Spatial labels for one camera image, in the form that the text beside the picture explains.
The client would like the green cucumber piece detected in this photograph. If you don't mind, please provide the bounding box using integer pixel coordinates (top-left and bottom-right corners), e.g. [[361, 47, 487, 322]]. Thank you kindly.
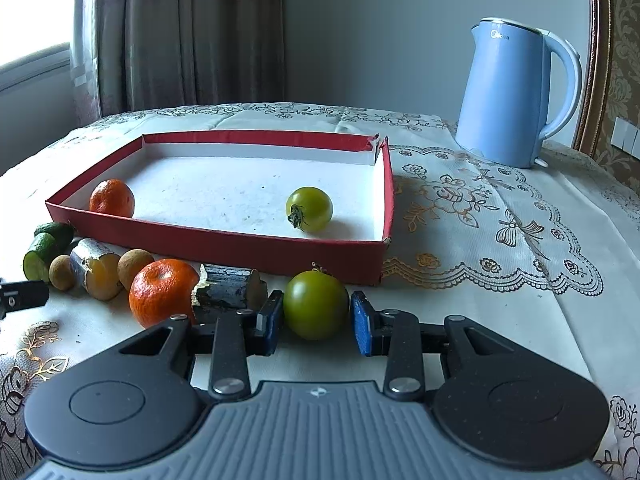
[[23, 245, 63, 283], [34, 222, 76, 252]]

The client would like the green tomato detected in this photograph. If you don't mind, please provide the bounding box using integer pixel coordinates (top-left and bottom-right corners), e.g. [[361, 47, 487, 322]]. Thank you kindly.
[[285, 186, 333, 234], [283, 263, 349, 341]]

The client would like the orange mandarin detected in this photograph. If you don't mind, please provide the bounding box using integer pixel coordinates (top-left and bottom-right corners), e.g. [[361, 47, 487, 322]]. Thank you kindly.
[[89, 179, 134, 218], [128, 259, 200, 328]]

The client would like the red shallow cardboard box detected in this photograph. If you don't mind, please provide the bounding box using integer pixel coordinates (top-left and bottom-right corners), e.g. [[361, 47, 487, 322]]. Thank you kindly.
[[47, 130, 394, 286]]

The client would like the white embroidered tablecloth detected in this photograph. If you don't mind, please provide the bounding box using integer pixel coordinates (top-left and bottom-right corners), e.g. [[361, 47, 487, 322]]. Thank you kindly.
[[1, 103, 639, 479]]

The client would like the light blue electric kettle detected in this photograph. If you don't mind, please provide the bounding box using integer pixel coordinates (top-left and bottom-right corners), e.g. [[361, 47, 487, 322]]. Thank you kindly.
[[454, 18, 582, 168]]

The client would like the brown patterned curtain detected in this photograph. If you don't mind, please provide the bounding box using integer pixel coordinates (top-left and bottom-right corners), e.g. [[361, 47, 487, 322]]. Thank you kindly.
[[70, 0, 285, 125]]

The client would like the white wall switch panel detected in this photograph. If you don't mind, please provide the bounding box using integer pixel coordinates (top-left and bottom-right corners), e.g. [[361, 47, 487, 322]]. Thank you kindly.
[[611, 117, 640, 159]]

